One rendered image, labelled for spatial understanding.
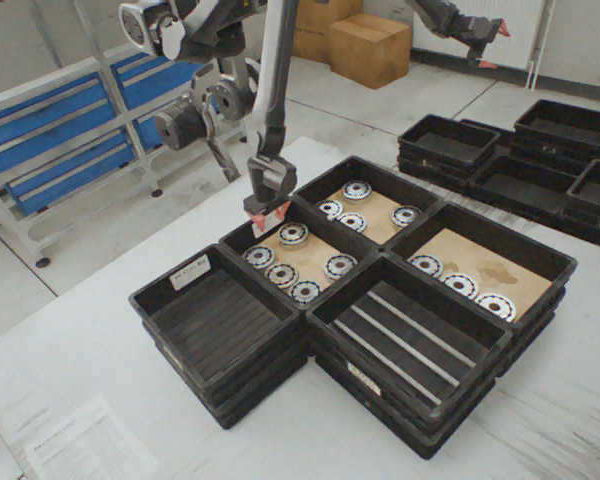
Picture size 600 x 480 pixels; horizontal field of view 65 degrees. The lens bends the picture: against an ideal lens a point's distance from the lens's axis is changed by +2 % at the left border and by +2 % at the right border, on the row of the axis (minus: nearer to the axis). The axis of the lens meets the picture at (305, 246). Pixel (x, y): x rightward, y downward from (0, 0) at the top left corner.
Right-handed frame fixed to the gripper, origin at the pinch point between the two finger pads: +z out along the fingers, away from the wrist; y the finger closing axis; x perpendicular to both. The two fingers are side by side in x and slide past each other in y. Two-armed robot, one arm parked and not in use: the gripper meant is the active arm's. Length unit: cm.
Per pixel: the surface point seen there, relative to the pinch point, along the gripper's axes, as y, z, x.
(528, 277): 48, 22, -51
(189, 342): -31.5, 23.9, 2.3
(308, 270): 8.5, 23.3, -2.7
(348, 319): 3.5, 23.2, -24.3
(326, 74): 236, 108, 230
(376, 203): 46, 23, 3
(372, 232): 33.9, 23.1, -6.0
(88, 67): 26, 17, 192
